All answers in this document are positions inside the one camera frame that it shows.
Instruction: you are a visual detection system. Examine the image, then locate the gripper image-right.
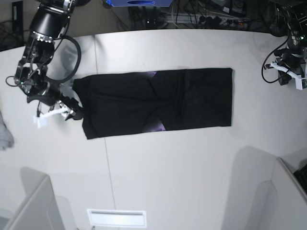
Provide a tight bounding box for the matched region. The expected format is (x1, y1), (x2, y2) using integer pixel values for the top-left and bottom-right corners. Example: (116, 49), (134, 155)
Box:
(275, 49), (304, 86)

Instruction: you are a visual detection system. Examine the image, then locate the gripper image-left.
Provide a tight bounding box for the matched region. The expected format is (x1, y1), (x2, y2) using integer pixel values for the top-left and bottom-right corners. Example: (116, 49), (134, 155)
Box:
(26, 82), (84, 120)

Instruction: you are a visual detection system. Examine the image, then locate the black T-shirt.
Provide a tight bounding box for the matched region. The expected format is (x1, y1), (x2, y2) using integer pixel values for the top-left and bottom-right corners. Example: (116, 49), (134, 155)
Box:
(72, 68), (233, 139)

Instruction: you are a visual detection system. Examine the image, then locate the grey cloth at left edge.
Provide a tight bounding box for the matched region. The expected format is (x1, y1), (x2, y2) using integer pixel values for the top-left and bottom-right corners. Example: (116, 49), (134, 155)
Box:
(0, 115), (14, 150)

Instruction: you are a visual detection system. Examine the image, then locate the black keyboard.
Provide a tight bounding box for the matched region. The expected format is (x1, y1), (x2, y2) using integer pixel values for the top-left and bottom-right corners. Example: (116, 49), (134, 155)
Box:
(294, 165), (307, 192)

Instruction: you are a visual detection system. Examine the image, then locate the white partition panel left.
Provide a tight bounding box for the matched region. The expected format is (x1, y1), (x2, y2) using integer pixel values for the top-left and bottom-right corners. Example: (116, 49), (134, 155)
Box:
(0, 175), (65, 230)

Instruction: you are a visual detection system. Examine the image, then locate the white partition panel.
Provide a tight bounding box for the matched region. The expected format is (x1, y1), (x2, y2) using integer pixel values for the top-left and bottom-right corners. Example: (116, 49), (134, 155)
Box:
(0, 175), (65, 230)
(268, 158), (307, 230)

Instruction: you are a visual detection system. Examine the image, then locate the blue box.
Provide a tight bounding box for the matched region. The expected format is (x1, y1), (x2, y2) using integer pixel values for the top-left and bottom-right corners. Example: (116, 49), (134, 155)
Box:
(106, 0), (173, 7)

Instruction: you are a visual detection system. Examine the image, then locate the white partition panel right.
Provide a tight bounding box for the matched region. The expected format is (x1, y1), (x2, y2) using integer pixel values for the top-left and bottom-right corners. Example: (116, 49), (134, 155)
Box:
(268, 158), (307, 230)

